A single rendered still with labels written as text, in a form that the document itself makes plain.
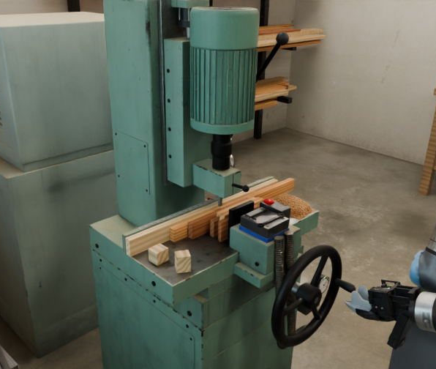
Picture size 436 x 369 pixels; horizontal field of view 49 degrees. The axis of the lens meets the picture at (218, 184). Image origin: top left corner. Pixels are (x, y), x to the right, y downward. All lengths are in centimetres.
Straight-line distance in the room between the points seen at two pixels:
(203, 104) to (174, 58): 17
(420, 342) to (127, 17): 142
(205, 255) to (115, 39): 68
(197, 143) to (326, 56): 378
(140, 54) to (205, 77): 24
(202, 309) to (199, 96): 55
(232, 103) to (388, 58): 362
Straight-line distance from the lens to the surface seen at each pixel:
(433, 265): 133
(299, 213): 150
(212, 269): 124
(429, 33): 461
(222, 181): 134
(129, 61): 145
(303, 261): 120
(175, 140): 140
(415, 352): 189
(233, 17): 120
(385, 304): 129
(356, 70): 493
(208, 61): 123
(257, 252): 125
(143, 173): 150
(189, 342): 141
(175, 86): 135
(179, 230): 133
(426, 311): 123
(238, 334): 148
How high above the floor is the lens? 158
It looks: 24 degrees down
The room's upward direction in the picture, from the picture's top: 1 degrees clockwise
